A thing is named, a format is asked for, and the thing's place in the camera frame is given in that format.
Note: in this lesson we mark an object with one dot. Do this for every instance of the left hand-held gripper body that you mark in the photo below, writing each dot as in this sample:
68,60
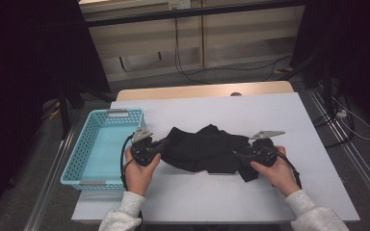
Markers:
141,134

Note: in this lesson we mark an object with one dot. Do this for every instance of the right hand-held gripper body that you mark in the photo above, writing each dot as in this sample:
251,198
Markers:
265,134

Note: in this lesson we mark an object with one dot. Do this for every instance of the light blue plastic basket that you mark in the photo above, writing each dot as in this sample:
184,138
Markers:
109,150

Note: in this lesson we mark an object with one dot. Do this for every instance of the black pants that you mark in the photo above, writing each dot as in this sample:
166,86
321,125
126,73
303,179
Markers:
205,150

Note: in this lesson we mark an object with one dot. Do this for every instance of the person's right hand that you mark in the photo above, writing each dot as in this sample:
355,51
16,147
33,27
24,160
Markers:
279,174

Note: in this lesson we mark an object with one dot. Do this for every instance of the person's left hand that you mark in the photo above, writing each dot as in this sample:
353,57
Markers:
138,179

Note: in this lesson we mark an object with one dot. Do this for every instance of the dark round table grommet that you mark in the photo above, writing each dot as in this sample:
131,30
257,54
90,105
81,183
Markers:
236,94

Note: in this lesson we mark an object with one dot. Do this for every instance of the white table cover sheet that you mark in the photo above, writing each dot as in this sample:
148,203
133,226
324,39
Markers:
205,109

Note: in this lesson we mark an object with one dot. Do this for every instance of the yellow floor tape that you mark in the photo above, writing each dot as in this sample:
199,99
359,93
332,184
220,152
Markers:
284,69
55,114

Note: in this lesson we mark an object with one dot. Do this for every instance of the black metal stand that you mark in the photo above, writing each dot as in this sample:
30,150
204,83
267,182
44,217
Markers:
327,89

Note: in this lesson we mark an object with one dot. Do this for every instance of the black tripod stand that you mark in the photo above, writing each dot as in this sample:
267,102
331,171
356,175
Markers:
65,115

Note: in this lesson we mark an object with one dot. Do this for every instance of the white power plug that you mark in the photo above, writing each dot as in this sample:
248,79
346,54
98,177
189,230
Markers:
342,113

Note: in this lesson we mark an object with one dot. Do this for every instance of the black horizontal bar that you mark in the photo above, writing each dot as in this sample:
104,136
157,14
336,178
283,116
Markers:
189,12

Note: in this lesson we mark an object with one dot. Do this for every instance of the large black curtain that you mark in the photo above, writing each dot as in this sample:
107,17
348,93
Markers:
29,64

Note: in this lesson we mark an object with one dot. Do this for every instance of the aluminium floor rail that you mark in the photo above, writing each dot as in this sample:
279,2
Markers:
359,162
49,181

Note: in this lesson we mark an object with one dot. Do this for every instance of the white wall socket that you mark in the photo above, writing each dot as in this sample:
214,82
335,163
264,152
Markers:
179,4

